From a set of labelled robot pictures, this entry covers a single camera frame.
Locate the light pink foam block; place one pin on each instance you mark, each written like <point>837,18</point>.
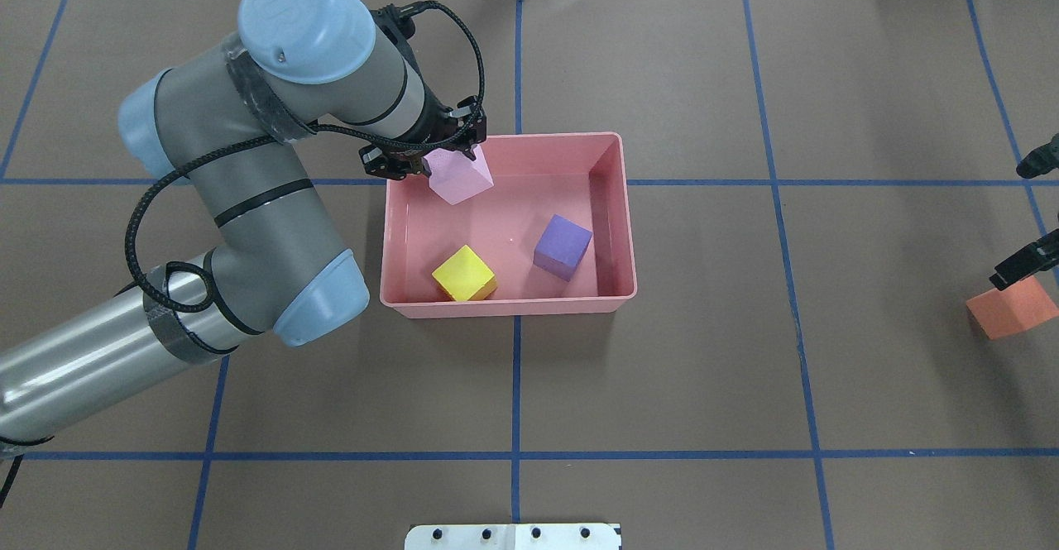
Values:
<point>456,179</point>

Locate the pink plastic bin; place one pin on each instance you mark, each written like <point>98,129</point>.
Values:
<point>535,176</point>

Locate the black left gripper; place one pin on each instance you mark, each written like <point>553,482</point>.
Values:
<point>431,126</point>

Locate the purple foam block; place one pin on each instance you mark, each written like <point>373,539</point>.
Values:
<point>561,247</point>

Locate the yellow foam block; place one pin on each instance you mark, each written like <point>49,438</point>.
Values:
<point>465,277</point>

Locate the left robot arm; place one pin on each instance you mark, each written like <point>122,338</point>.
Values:
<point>405,79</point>

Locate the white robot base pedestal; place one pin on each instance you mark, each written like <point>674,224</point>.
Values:
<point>515,536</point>

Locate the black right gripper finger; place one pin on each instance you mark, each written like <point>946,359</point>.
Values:
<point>1035,257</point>
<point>1039,161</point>

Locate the orange foam block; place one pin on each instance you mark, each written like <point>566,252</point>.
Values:
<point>1019,308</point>

